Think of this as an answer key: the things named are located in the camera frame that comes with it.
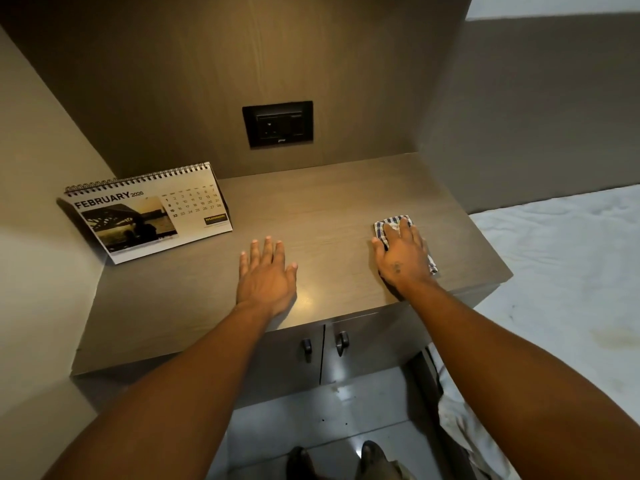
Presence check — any spiral-bound desk calendar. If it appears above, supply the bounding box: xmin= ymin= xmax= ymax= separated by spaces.
xmin=63 ymin=162 xmax=234 ymax=265

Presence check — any person's left forearm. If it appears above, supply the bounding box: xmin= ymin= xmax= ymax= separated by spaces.
xmin=42 ymin=303 xmax=282 ymax=480

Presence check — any brown wooden bedside cabinet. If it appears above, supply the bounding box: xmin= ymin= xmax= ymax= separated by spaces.
xmin=71 ymin=153 xmax=514 ymax=411

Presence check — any person's left hand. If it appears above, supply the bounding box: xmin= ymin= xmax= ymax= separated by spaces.
xmin=235 ymin=236 xmax=299 ymax=320

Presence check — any grey bed headboard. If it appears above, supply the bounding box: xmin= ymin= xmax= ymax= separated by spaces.
xmin=417 ymin=14 xmax=640 ymax=214

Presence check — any brown cabinet door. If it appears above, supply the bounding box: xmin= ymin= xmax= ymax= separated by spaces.
xmin=232 ymin=322 xmax=325 ymax=410
xmin=320 ymin=304 xmax=432 ymax=386

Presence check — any person's shoe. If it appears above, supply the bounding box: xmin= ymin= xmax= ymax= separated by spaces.
xmin=286 ymin=446 xmax=317 ymax=480
xmin=355 ymin=441 xmax=402 ymax=480

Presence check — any checkered cleaning cloth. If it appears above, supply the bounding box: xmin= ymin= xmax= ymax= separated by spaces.
xmin=374 ymin=215 xmax=439 ymax=276

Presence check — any person's right shoe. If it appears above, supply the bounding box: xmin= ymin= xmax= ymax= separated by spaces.
xmin=355 ymin=441 xmax=402 ymax=480

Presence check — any white bed sheet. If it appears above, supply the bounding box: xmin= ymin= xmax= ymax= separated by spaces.
xmin=429 ymin=185 xmax=640 ymax=480

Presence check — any person's left shoe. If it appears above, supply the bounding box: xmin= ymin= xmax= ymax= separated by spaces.
xmin=286 ymin=446 xmax=317 ymax=480

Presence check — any person's right hand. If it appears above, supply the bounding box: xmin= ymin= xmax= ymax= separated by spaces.
xmin=371 ymin=218 xmax=439 ymax=296

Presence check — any person's right forearm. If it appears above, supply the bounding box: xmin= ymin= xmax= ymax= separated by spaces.
xmin=399 ymin=278 xmax=640 ymax=480

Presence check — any black wall socket plate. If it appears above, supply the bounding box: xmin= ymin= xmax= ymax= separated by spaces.
xmin=242 ymin=101 xmax=315 ymax=149

